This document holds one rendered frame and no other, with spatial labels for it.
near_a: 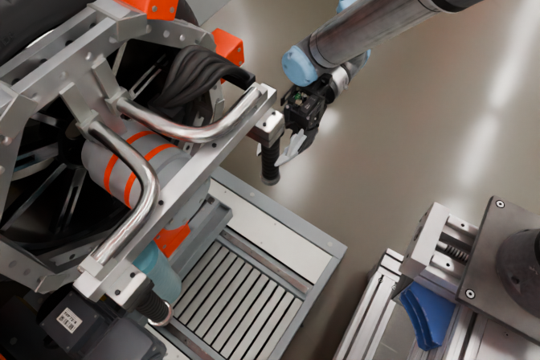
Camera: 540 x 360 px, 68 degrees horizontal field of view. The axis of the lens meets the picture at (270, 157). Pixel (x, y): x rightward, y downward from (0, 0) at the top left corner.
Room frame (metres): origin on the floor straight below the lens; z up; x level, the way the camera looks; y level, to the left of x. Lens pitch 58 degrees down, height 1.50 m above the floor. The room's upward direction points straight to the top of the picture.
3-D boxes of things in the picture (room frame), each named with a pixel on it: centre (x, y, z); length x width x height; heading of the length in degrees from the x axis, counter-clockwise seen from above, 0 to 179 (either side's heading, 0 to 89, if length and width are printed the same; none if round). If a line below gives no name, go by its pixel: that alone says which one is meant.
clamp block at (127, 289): (0.16, 0.22, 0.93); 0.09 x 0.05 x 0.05; 55
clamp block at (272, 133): (0.43, 0.02, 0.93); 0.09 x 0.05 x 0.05; 55
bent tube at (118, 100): (0.42, 0.13, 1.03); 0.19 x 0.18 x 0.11; 55
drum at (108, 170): (0.37, 0.23, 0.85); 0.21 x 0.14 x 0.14; 55
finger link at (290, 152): (0.43, -0.04, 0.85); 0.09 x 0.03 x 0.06; 154
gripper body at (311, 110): (0.53, -0.08, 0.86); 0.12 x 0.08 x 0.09; 145
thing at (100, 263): (0.26, 0.25, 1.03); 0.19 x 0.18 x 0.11; 55
